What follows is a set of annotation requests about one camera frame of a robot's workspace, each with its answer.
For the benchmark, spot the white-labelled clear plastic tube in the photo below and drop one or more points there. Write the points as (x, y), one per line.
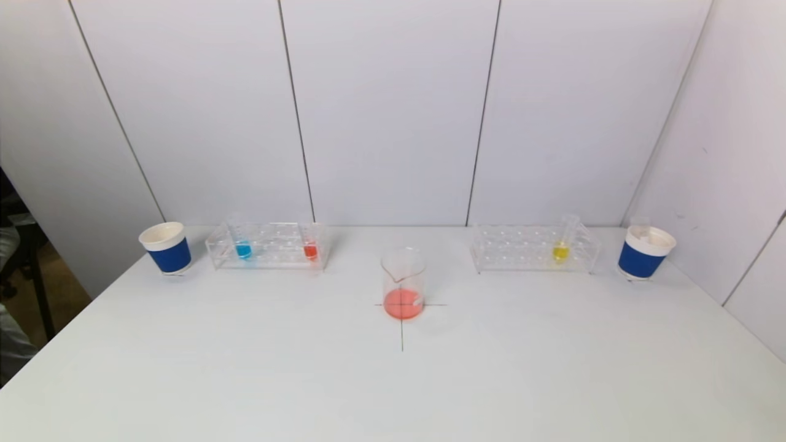
(640, 227)

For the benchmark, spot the clear glass beaker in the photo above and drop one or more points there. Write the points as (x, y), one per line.
(403, 304)

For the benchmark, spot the clear tube, red pigment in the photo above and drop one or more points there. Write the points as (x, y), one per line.
(311, 251)

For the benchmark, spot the clear acrylic tube rack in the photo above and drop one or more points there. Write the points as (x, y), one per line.
(522, 252)
(276, 252)

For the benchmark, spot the clear tube, yellow pigment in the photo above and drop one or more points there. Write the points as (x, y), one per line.
(560, 252)

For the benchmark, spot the blue white paper cup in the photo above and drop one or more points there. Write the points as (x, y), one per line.
(169, 255)
(638, 261)

